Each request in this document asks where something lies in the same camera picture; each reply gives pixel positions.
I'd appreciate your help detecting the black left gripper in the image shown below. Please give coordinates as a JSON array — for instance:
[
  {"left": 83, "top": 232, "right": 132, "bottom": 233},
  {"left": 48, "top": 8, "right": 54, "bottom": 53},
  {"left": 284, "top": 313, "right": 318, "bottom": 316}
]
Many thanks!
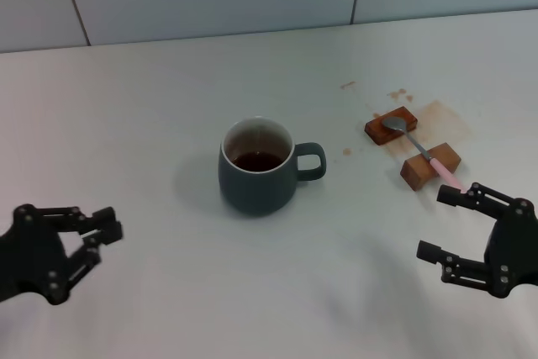
[{"left": 0, "top": 203, "right": 124, "bottom": 307}]

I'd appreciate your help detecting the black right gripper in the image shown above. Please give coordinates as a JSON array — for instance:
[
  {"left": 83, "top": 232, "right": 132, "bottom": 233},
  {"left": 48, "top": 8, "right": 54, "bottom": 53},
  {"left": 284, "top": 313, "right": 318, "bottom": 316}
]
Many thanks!
[{"left": 415, "top": 182, "right": 538, "bottom": 299}]

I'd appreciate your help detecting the pink handled metal spoon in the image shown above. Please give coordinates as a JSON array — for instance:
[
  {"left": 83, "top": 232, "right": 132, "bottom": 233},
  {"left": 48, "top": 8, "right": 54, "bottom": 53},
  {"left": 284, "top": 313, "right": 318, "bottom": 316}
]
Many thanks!
[{"left": 381, "top": 116, "right": 467, "bottom": 193}]

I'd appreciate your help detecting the grey ceramic mug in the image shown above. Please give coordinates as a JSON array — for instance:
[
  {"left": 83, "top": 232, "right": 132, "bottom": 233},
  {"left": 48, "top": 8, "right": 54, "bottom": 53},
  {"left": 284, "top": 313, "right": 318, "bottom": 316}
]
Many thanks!
[{"left": 217, "top": 115, "right": 328, "bottom": 218}]

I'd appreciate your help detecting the light brown wooden block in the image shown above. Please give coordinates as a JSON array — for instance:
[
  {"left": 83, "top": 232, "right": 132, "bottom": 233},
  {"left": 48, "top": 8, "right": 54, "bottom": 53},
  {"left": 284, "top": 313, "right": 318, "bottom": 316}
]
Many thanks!
[{"left": 399, "top": 142, "right": 462, "bottom": 192}]

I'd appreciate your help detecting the dark brown wooden block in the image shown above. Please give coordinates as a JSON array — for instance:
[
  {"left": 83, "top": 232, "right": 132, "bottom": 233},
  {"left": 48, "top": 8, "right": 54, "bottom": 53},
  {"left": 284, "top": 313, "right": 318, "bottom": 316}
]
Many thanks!
[{"left": 363, "top": 105, "right": 419, "bottom": 147}]

